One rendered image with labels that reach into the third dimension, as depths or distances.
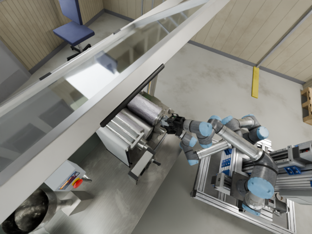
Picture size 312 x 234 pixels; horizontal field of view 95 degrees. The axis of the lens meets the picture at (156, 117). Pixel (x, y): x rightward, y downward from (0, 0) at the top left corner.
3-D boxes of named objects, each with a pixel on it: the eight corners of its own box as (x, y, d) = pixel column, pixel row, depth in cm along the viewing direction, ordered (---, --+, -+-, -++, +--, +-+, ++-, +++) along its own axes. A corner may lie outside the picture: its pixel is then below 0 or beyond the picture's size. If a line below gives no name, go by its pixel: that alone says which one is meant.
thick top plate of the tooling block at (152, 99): (164, 126, 131) (165, 123, 126) (130, 102, 138) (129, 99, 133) (173, 114, 138) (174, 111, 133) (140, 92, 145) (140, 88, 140)
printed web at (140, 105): (130, 163, 119) (127, 146, 74) (109, 146, 123) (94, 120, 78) (157, 129, 136) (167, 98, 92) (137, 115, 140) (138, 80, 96)
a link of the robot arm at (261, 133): (253, 144, 140) (263, 139, 128) (245, 131, 146) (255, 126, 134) (262, 140, 143) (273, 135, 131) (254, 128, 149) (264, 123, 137)
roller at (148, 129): (143, 142, 107) (144, 137, 96) (117, 123, 111) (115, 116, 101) (152, 130, 112) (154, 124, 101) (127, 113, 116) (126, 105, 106)
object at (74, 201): (83, 216, 99) (30, 242, 49) (69, 203, 102) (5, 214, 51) (98, 197, 105) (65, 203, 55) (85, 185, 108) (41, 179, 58)
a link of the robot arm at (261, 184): (263, 201, 113) (281, 170, 77) (258, 220, 106) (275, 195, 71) (245, 192, 120) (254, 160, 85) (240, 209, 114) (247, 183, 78)
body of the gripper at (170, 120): (171, 112, 96) (186, 114, 87) (175, 121, 101) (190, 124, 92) (165, 120, 92) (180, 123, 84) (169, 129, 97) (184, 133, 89)
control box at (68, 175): (73, 195, 45) (58, 195, 36) (58, 181, 46) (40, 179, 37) (90, 175, 48) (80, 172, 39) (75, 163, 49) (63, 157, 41)
